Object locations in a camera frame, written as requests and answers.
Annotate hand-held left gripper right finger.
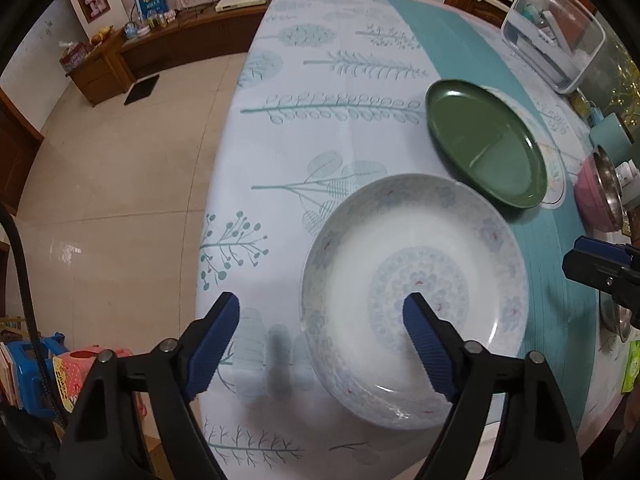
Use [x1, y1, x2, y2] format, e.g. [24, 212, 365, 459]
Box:
[402, 291, 586, 480]

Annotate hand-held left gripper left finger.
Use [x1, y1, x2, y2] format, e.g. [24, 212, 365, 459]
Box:
[57, 291, 241, 480]

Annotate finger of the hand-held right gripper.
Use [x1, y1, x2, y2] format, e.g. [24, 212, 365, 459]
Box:
[562, 236, 640, 328]

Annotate white floral ceramic bowl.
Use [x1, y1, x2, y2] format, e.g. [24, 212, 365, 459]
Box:
[300, 173, 529, 432]

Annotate pink bowl with steel lining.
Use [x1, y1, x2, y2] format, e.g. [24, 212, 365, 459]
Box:
[573, 145, 630, 233]

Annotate white pill bottle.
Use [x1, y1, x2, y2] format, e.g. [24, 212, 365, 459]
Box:
[615, 160, 640, 196]

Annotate green packet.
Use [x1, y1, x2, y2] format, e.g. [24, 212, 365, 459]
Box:
[620, 340, 640, 393]

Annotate teal canister with wooden lid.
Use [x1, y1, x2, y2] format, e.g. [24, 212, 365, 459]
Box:
[590, 112, 635, 161]

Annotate pink plastic stool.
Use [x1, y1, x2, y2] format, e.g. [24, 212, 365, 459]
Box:
[52, 345, 148, 421]

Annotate gold patterned glass panel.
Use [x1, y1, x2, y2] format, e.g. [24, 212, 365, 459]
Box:
[582, 45, 640, 126]

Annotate green plate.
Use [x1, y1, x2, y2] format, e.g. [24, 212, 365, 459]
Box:
[425, 78, 549, 210]

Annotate blue plastic stool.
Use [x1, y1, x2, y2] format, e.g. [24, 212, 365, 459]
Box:
[10, 332, 66, 418]

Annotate tree print tablecloth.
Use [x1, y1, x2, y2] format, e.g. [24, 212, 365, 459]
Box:
[192, 0, 640, 480]

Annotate black floor mat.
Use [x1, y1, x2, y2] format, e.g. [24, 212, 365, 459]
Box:
[123, 74, 161, 107]

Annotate wooden tv cabinet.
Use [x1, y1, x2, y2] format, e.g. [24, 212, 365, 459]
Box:
[65, 0, 273, 107]

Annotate red tissue box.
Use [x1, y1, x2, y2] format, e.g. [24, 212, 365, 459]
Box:
[59, 41, 95, 73]

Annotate white set-top box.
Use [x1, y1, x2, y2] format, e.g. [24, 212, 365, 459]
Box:
[215, 0, 273, 12]

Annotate black cable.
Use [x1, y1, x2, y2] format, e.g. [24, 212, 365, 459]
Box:
[0, 202, 66, 426]

